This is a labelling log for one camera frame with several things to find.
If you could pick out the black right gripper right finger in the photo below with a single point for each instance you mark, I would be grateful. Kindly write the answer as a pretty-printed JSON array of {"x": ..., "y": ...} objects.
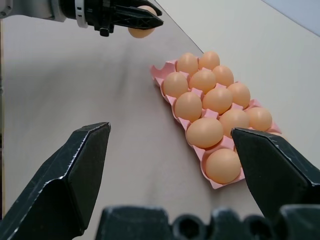
[{"x": 275, "y": 170}]

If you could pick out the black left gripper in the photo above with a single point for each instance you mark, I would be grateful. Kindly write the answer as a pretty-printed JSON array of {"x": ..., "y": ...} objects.
[{"x": 100, "y": 15}]

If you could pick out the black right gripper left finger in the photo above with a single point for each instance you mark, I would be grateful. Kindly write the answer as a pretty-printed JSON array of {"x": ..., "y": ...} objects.
[{"x": 50, "y": 195}]

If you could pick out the tan egg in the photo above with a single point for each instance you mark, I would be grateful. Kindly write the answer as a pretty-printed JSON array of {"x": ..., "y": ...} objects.
[
  {"x": 223, "y": 75},
  {"x": 217, "y": 100},
  {"x": 239, "y": 95},
  {"x": 175, "y": 85},
  {"x": 202, "y": 81},
  {"x": 187, "y": 63},
  {"x": 223, "y": 165},
  {"x": 205, "y": 132},
  {"x": 260, "y": 118},
  {"x": 188, "y": 105},
  {"x": 209, "y": 60},
  {"x": 233, "y": 118},
  {"x": 140, "y": 33}
]

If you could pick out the pink egg tray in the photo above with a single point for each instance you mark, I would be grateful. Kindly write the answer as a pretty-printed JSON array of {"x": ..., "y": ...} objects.
[{"x": 162, "y": 71}]

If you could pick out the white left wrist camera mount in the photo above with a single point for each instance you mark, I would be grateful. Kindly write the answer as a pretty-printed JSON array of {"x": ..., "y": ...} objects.
[{"x": 80, "y": 15}]

